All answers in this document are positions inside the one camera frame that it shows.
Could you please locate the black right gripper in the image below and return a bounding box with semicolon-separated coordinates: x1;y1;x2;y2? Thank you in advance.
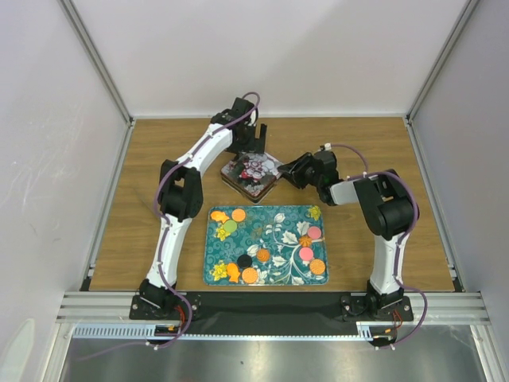
276;153;321;190

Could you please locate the gold tin lid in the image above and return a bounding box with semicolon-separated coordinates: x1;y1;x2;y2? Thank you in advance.
220;153;282;181

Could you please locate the gold cookie tin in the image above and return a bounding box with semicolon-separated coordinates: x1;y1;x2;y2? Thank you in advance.
222;176;278;204

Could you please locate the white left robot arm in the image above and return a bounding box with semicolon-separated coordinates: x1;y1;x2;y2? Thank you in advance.
130;92;267;319

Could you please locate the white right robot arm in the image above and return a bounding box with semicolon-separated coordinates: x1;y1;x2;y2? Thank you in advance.
278;147;420;320

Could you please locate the pink sandwich cookie upper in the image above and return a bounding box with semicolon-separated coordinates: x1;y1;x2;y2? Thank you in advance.
307;226;322;240

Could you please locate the pink sandwich cookie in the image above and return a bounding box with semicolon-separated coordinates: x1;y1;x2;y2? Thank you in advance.
299;247;314;262
307;226;322;240

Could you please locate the orange flower cookie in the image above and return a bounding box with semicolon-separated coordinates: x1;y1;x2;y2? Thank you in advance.
298;235;313;248

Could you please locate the orange dotted cookie top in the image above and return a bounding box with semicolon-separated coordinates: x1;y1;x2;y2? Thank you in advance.
231;209;247;222

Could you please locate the orange dotted cookie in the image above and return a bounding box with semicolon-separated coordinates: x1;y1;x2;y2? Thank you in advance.
309;259;326;275
241;267;258;284
231;209;247;222

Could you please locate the pink sandwich cookie lower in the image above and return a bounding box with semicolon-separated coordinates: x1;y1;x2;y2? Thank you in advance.
299;247;314;262

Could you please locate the orange fish cookie top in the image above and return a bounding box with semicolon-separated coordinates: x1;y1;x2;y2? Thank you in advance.
210;210;230;224

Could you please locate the orange fish cookie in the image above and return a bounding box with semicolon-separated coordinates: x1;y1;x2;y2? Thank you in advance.
227;263;241;283
210;210;230;224

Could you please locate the orange swirl cookie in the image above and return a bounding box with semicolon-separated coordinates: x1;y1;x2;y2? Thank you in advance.
256;248;270;263

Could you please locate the teal floral tray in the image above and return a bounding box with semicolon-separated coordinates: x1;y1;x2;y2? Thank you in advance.
203;205;329;287

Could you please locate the orange dotted cookie right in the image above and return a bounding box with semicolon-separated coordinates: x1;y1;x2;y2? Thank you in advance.
309;259;326;275

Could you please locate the black sandwich cookie lower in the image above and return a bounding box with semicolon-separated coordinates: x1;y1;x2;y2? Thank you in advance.
236;254;253;270

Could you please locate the orange dotted cookie bottom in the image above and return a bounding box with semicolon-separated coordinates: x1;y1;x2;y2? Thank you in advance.
241;267;258;284

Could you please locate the orange fish cookie bottom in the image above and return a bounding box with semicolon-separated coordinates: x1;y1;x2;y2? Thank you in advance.
227;263;241;283

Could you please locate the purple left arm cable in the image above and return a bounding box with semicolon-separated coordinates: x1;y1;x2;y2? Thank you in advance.
153;91;262;295

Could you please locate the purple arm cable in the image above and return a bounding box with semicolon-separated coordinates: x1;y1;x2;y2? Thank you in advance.
332;143;422;287
153;91;262;295

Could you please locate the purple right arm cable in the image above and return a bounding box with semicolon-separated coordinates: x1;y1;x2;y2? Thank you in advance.
332;143;422;287

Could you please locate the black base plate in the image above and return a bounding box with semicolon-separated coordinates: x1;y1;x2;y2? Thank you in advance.
129;291;414;337

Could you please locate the white cable duct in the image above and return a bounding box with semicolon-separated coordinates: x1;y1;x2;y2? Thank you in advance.
73;323;390;341

